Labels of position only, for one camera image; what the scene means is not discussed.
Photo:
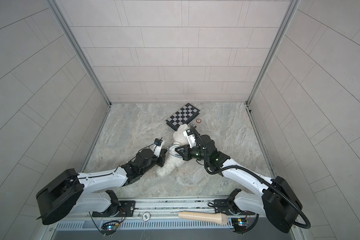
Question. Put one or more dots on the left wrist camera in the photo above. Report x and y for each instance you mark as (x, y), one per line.
(157, 147)

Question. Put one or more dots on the green circuit board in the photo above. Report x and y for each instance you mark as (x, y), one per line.
(239, 225)
(110, 227)

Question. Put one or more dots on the white round knob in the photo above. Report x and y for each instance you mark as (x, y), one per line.
(146, 216)

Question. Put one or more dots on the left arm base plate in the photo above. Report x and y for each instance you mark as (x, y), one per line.
(123, 209)

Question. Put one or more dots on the beige handle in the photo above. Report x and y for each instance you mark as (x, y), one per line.
(217, 218)

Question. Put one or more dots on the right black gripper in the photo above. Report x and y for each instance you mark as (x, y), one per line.
(187, 150)

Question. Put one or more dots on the black folded chess board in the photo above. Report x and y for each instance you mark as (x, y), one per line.
(183, 116)

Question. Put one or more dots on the right green circuit board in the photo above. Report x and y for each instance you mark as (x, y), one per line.
(239, 225)

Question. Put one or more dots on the left green circuit board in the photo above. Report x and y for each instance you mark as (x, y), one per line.
(110, 227)

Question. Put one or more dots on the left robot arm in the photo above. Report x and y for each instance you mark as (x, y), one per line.
(72, 192)

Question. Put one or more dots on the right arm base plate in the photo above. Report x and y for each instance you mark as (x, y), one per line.
(228, 208)

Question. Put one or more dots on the aluminium mounting rail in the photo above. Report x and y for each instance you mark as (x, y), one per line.
(156, 206)

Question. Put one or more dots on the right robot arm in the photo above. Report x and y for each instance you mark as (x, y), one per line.
(272, 198)

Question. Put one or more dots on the white teddy bear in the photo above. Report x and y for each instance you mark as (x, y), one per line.
(174, 159)

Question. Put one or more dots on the blue white striped sweater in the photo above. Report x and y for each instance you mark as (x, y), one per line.
(172, 150)

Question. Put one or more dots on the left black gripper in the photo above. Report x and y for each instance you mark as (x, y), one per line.
(161, 158)

